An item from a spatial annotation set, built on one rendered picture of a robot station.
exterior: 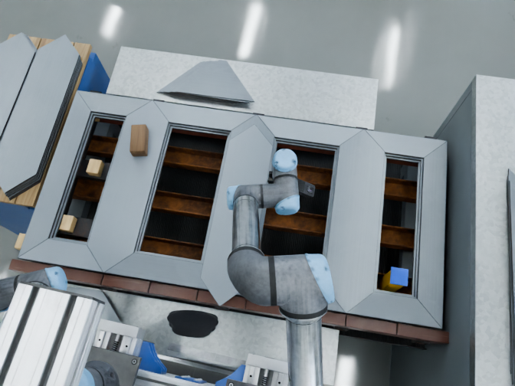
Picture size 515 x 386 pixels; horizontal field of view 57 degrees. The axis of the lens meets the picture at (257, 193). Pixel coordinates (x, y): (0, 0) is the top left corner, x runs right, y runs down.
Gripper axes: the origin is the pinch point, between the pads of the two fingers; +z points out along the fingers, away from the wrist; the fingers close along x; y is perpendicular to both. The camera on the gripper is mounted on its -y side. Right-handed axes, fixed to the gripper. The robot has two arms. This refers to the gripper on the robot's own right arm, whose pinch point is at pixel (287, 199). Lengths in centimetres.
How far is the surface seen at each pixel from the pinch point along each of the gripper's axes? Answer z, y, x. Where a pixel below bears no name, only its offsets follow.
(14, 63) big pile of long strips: 5, 127, -46
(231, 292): 5.6, 14.7, 36.4
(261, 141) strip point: 5.5, 13.9, -25.3
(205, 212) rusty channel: 22.2, 33.3, 3.0
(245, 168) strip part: 5.6, 18.2, -12.2
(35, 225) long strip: 6, 93, 24
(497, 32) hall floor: 90, -119, -172
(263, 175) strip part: 5.6, 10.9, -10.4
